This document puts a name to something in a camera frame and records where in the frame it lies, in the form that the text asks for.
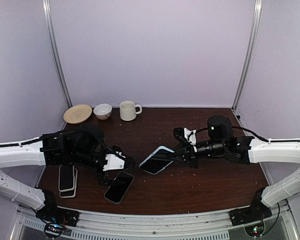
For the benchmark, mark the left aluminium frame post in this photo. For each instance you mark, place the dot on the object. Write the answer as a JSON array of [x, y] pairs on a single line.
[[55, 53]]

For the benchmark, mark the white ceramic mug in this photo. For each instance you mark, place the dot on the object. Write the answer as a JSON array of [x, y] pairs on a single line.
[[128, 110]]

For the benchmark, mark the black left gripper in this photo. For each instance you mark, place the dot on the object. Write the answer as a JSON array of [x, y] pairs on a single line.
[[102, 179]]

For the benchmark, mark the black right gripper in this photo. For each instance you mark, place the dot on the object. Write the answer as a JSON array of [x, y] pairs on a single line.
[[189, 156]]

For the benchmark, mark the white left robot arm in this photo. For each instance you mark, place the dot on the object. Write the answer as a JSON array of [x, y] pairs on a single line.
[[83, 145]]

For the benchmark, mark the right aluminium frame post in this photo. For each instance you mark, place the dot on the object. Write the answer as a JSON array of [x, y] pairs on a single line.
[[254, 30]]

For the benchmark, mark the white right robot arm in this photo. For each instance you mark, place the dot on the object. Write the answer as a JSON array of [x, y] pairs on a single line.
[[243, 150]]

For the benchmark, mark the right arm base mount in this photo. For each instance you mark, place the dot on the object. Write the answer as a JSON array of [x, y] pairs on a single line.
[[252, 216]]

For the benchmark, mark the light blue phone case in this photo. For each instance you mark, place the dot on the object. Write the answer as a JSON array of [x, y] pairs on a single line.
[[156, 160]]

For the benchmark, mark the beige ceramic plate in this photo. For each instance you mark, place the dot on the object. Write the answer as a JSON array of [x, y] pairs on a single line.
[[77, 114]]

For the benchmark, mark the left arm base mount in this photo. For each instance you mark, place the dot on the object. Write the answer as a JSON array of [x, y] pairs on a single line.
[[55, 219]]

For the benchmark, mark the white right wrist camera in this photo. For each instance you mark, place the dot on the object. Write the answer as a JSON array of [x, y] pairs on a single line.
[[190, 136]]

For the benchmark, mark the top phone in beige case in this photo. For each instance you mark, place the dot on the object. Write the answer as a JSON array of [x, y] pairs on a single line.
[[66, 178]]

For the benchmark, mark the black phone with dark case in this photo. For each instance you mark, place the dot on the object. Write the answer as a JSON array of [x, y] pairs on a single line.
[[119, 187]]

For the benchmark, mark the white ceramic bowl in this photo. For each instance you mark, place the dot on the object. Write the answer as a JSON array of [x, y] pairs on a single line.
[[103, 111]]

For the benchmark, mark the aluminium frame post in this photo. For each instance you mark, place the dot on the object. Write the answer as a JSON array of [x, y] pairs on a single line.
[[254, 30], [55, 53]]

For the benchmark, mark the aluminium front rail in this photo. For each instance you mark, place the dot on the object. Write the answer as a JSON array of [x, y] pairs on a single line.
[[215, 225]]

